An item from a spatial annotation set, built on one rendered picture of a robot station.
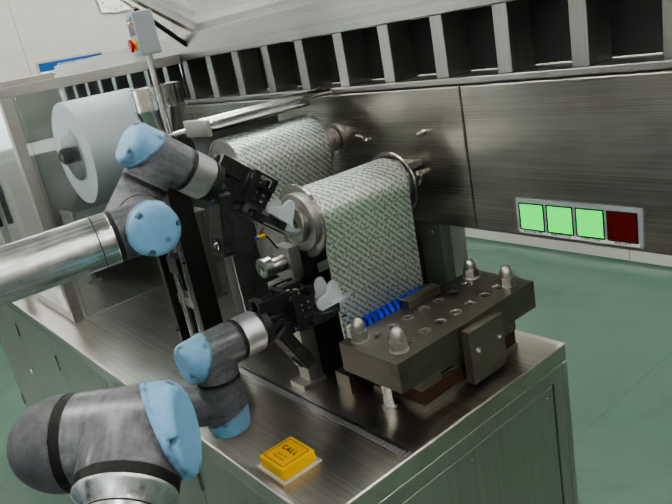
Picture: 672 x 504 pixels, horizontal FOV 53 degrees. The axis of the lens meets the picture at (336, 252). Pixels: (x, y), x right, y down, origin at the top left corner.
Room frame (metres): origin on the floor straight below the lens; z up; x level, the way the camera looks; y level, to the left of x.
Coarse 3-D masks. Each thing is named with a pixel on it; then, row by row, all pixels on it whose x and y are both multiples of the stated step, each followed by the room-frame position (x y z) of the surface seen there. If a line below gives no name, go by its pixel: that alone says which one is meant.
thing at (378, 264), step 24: (408, 216) 1.35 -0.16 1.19; (360, 240) 1.26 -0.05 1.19; (384, 240) 1.30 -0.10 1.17; (408, 240) 1.34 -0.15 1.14; (336, 264) 1.22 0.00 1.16; (360, 264) 1.26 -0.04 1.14; (384, 264) 1.29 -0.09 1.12; (408, 264) 1.33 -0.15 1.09; (360, 288) 1.25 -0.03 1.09; (384, 288) 1.29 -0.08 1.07; (408, 288) 1.33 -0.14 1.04; (360, 312) 1.24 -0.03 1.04
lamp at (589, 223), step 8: (576, 216) 1.13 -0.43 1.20; (584, 216) 1.12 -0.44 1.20; (592, 216) 1.11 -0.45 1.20; (600, 216) 1.10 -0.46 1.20; (584, 224) 1.12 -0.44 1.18; (592, 224) 1.11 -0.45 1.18; (600, 224) 1.10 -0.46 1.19; (584, 232) 1.12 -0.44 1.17; (592, 232) 1.11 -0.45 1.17; (600, 232) 1.10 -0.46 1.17
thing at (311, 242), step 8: (400, 168) 1.38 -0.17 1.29; (408, 184) 1.36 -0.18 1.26; (296, 200) 1.24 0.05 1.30; (304, 200) 1.23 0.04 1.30; (304, 208) 1.23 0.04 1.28; (312, 216) 1.21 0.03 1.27; (312, 224) 1.22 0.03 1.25; (312, 232) 1.22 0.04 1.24; (312, 240) 1.22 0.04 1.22; (304, 248) 1.25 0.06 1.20
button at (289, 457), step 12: (288, 444) 1.02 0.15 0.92; (300, 444) 1.01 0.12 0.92; (264, 456) 0.99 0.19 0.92; (276, 456) 0.99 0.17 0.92; (288, 456) 0.98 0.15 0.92; (300, 456) 0.97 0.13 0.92; (312, 456) 0.98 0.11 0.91; (276, 468) 0.96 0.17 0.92; (288, 468) 0.95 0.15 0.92; (300, 468) 0.97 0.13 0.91
